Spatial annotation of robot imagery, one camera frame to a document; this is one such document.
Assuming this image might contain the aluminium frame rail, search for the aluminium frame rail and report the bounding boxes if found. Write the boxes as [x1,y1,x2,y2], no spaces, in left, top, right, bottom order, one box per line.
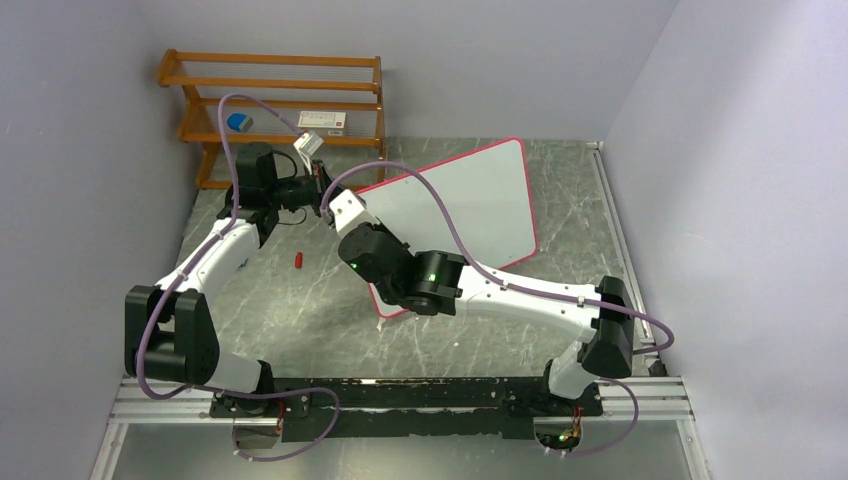
[91,377,713,479]

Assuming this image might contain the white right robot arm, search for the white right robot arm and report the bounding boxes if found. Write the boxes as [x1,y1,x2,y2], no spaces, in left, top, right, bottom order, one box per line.
[338,222,635,414]

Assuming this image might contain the white red card box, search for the white red card box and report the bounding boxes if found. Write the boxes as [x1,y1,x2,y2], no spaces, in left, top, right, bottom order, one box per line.
[297,110,347,130]

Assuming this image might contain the pink framed whiteboard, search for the pink framed whiteboard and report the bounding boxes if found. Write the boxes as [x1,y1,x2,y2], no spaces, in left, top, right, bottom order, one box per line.
[354,137,539,320]

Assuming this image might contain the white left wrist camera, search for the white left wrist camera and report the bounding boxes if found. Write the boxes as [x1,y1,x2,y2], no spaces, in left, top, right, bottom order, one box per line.
[293,131,324,173]

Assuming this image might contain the blue whiteboard eraser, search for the blue whiteboard eraser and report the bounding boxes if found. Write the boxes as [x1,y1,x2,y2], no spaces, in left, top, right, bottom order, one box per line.
[226,112,253,133]

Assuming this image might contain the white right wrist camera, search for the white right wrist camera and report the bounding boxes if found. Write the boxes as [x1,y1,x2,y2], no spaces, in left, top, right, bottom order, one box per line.
[329,189,381,238]

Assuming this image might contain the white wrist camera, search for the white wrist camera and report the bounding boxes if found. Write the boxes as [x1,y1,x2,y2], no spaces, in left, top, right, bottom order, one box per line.
[293,131,324,173]
[329,189,381,238]

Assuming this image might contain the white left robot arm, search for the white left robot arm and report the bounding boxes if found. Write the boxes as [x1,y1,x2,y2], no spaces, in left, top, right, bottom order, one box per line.
[124,142,336,416]

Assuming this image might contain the wooden shelf rack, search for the wooden shelf rack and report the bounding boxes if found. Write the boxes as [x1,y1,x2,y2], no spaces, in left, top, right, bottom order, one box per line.
[155,49,387,189]

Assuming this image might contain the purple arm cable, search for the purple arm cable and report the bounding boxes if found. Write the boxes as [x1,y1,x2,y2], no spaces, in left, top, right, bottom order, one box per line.
[319,161,676,460]
[135,93,340,464]

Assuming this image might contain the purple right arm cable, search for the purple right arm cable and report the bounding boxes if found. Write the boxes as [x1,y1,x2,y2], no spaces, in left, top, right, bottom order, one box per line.
[319,161,676,460]

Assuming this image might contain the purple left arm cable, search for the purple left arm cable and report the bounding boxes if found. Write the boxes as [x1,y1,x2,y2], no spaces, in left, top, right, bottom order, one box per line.
[135,93,340,464]

